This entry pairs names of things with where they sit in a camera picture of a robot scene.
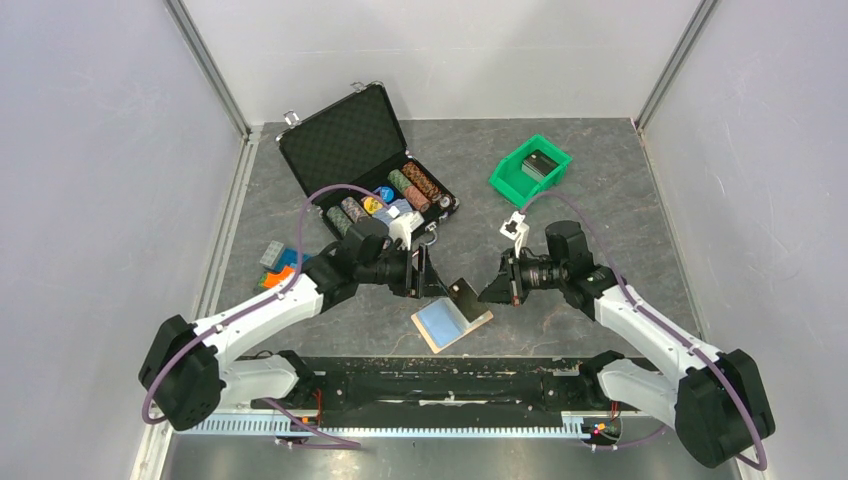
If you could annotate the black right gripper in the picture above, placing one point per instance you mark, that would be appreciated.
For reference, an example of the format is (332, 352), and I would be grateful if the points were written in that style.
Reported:
(499, 289)

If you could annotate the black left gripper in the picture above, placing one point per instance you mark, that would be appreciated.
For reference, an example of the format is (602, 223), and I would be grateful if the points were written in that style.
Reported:
(429, 283)

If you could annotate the beige card holder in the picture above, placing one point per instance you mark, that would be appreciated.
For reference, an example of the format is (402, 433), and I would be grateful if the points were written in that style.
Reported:
(442, 323)

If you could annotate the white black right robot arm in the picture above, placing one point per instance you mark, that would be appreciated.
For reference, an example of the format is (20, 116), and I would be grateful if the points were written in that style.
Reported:
(714, 401)

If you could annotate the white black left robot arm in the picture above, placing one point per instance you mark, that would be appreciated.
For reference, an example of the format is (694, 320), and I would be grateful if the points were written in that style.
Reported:
(193, 368)

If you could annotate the blue patterned playing card deck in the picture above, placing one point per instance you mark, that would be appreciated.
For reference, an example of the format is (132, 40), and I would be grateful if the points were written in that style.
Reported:
(395, 209)

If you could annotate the green red chip row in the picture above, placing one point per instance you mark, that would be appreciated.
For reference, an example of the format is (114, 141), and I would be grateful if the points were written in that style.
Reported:
(409, 191)

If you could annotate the yellow big blind button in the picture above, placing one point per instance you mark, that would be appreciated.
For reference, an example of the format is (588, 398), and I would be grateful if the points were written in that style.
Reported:
(371, 205)

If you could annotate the blue small blind button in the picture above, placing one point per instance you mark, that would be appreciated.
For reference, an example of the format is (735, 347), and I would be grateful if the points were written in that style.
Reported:
(386, 193)

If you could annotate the orange blue chip row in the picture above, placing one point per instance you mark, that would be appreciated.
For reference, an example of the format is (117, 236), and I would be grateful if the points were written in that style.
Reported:
(353, 210)

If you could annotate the orange black chip row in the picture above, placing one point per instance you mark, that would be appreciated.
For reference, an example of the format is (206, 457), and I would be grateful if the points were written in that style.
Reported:
(427, 186)

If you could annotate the green blue chip row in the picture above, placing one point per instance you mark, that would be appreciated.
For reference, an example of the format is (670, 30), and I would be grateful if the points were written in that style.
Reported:
(339, 220)

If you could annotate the green plastic bin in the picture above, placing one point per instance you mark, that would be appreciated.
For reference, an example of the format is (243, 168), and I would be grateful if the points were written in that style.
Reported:
(518, 188)

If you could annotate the blue toy brick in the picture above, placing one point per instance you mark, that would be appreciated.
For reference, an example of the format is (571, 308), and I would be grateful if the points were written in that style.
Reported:
(288, 258)

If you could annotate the black poker chip case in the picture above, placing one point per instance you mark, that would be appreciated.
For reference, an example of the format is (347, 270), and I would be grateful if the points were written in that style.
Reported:
(356, 140)

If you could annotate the orange curved toy piece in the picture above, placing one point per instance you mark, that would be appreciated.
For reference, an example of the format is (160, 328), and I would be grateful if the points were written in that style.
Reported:
(270, 279)

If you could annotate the grey toy brick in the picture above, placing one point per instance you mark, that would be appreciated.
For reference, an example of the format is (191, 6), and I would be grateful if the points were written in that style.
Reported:
(272, 255)

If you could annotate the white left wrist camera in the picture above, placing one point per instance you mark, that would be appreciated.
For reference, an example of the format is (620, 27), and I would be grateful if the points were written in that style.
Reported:
(403, 227)

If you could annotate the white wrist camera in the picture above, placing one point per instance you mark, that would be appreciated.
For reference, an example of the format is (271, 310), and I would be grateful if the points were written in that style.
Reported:
(516, 230)
(403, 227)

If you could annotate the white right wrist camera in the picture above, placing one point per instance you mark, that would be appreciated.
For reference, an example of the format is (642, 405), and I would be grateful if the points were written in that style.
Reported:
(516, 230)

